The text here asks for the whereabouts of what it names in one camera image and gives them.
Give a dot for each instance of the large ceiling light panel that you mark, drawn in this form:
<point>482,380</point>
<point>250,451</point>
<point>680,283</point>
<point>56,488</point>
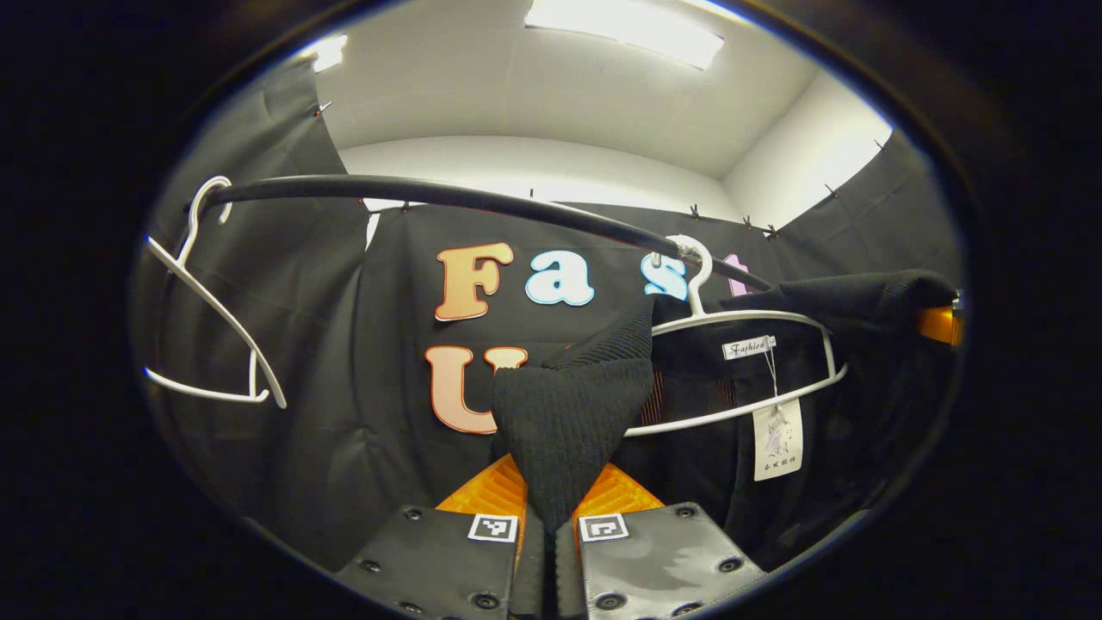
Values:
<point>624,30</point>

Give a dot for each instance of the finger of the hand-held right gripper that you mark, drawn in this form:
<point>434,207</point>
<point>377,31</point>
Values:
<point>937,325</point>

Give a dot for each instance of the black backdrop cloth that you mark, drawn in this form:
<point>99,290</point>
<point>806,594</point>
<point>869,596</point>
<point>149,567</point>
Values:
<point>344,387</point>

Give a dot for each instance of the small ceiling light panel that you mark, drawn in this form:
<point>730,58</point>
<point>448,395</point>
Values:
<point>327,53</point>

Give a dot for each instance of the black jacket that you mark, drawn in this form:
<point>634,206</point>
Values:
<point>568,422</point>

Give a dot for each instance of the empty white clothes hanger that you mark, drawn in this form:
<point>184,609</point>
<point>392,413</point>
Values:
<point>215,303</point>

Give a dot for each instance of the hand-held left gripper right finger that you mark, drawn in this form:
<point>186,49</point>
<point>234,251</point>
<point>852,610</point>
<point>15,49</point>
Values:
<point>663,560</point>

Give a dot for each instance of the white clothes hanger with jacket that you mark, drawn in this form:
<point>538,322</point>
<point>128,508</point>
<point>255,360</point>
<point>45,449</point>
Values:
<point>740,317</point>

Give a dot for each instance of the row of backdrop clips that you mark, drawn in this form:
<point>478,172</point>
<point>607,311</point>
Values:
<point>694,211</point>

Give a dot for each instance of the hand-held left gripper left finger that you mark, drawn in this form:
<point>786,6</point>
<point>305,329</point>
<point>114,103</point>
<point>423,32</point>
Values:
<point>430,560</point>

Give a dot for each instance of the black clothes rack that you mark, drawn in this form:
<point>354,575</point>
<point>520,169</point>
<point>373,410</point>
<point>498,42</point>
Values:
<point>430,193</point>

